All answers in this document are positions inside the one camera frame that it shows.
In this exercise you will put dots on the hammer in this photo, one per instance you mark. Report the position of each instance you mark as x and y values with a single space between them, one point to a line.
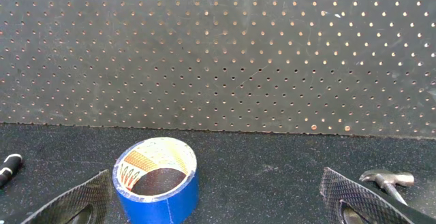
388 179

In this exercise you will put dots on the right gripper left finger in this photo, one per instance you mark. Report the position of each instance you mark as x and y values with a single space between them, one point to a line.
85 196

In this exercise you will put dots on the roll of blue tape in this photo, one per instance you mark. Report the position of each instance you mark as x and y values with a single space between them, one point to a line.
160 210

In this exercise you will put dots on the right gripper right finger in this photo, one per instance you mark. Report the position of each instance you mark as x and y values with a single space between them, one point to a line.
361 198

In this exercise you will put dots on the black pegboard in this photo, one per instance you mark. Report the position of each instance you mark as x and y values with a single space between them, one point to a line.
218 64

